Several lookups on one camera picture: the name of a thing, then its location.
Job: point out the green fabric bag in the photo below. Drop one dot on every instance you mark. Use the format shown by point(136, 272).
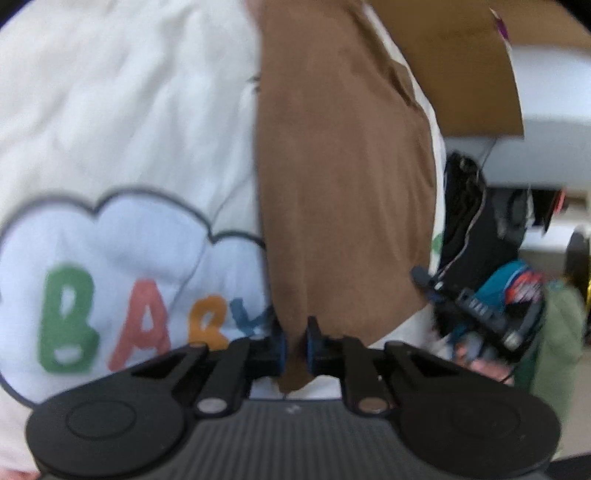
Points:
point(550, 371)

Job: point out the flattened cardboard box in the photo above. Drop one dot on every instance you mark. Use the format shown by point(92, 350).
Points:
point(462, 62)

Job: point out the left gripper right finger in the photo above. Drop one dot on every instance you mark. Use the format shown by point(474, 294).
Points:
point(353, 364)

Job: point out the brown t-shirt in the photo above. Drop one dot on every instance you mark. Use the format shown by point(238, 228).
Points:
point(347, 170)

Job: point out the cream bear print bedsheet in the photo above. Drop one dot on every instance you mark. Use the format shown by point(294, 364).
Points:
point(129, 193)

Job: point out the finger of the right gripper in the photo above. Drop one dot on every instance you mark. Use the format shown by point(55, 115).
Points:
point(436, 290)

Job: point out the white purple refill pouch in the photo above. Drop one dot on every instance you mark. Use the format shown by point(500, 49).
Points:
point(501, 26)

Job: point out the person right hand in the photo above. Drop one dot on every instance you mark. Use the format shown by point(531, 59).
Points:
point(469, 354)

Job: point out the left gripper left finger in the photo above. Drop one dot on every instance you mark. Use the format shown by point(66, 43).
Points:
point(243, 362)

